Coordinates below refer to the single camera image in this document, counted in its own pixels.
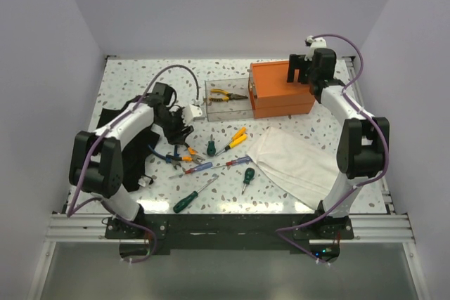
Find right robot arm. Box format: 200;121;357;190
287;47;390;239

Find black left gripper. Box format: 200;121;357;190
155;107;194;145

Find orange handled wire stripper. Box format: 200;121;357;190
178;143;205;164

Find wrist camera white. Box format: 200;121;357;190
304;36;327;61
182;104;205;124

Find clear drawer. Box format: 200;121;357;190
204;78;254;122

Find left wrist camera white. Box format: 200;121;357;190
182;104;205;124

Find yellow black long-nose pliers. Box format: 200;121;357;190
209;89;248;103

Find long green screwdriver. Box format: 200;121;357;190
172;175;219;214

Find stubby green screwdriver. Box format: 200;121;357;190
241;168;255;195
207;134;217;157

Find yellow handled screwdriver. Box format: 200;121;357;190
217;134;248;155

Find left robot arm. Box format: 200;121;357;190
69;82;193;238

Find white folded towel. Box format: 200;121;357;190
247;127;340;209

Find black cloth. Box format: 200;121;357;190
96;96;160;192

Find blue handled pliers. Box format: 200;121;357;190
147;144;182;169

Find aluminium frame rail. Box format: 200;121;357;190
45;214;108;242

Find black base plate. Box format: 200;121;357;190
102;214;354;262

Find orange handled screwdriver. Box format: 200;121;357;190
227;127;247;145

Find orange drawer cabinet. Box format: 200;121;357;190
248;60;316;119

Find red blue clear screwdriver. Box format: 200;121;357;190
214;156;251;169

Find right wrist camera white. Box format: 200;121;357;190
304;36;327;61

